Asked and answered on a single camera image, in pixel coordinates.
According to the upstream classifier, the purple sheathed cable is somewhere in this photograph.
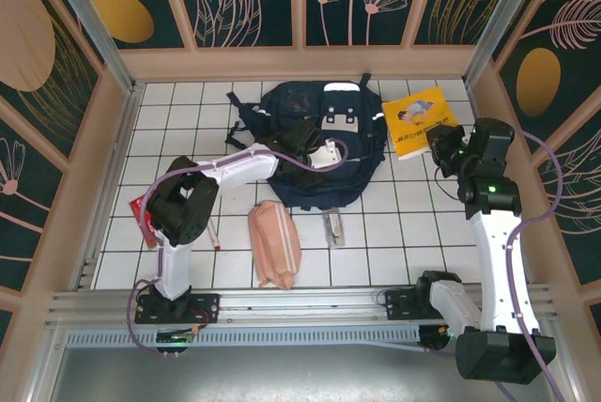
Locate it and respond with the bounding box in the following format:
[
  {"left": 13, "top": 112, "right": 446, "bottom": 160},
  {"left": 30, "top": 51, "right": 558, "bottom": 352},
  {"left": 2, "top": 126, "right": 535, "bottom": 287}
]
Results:
[
  {"left": 424, "top": 131, "right": 567, "bottom": 402},
  {"left": 127, "top": 138, "right": 351, "bottom": 357}
]

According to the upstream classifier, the aluminium frame post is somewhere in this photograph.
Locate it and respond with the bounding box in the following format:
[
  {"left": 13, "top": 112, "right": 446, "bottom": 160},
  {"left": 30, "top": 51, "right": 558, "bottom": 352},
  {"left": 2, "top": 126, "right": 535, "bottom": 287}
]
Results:
[
  {"left": 39, "top": 0, "right": 142, "bottom": 93},
  {"left": 462, "top": 0, "right": 548, "bottom": 88}
]

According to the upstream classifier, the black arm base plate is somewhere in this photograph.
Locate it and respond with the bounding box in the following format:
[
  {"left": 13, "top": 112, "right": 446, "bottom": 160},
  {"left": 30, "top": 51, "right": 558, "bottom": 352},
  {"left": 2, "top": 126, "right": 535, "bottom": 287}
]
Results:
[
  {"left": 134, "top": 292, "right": 221, "bottom": 326},
  {"left": 383, "top": 288, "right": 470, "bottom": 321}
]

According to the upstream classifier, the red white marker pen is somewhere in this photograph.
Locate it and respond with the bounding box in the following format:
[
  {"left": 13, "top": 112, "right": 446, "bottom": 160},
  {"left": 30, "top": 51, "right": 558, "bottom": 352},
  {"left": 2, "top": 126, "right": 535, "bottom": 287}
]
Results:
[{"left": 206, "top": 217, "right": 223, "bottom": 252}]

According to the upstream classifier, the grey slotted cable duct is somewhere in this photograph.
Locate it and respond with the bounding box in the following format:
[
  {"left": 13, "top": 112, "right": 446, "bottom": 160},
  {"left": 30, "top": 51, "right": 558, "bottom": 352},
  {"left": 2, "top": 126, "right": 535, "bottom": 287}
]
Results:
[{"left": 65, "top": 325, "right": 426, "bottom": 350}]

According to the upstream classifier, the yellow book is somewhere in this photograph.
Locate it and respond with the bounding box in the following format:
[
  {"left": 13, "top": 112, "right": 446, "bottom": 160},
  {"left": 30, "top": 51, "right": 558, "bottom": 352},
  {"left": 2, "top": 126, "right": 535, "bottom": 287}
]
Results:
[{"left": 380, "top": 85, "right": 457, "bottom": 162}]

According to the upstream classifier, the navy blue backpack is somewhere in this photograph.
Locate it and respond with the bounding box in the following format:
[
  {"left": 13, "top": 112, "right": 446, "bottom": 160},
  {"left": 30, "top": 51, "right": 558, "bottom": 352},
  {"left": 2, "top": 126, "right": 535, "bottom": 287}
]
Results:
[{"left": 223, "top": 71, "right": 389, "bottom": 210}]

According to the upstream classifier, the clear plastic case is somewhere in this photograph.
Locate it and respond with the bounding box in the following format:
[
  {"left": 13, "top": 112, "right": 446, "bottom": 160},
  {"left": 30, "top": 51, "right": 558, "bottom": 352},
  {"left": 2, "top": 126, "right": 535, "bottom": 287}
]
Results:
[{"left": 321, "top": 210, "right": 347, "bottom": 249}]

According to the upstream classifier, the red packet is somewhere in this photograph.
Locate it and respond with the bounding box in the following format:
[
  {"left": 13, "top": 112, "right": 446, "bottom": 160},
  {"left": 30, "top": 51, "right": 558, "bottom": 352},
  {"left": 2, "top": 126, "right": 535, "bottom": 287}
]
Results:
[{"left": 129, "top": 193, "right": 161, "bottom": 250}]

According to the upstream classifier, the pink pencil case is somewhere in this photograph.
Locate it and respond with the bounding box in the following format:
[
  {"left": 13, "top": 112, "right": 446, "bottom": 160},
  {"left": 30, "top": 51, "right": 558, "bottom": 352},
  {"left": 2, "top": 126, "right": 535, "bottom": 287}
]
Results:
[{"left": 247, "top": 199, "right": 302, "bottom": 290}]

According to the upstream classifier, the long aluminium base rail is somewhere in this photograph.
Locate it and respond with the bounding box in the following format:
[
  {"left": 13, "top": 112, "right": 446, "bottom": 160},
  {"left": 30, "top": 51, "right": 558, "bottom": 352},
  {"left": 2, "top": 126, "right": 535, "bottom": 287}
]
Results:
[{"left": 46, "top": 283, "right": 555, "bottom": 328}]

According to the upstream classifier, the aluminium table edge rail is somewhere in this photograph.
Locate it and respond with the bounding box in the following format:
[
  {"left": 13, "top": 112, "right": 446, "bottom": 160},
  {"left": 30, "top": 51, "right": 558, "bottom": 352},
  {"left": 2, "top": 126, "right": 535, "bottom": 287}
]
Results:
[{"left": 69, "top": 84, "right": 145, "bottom": 291}]

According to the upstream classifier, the grey sheet metal panel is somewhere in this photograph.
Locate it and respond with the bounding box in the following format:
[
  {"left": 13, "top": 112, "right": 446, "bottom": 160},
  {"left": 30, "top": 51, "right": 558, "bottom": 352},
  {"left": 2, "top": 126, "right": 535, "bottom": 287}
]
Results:
[{"left": 44, "top": 321, "right": 572, "bottom": 402}]

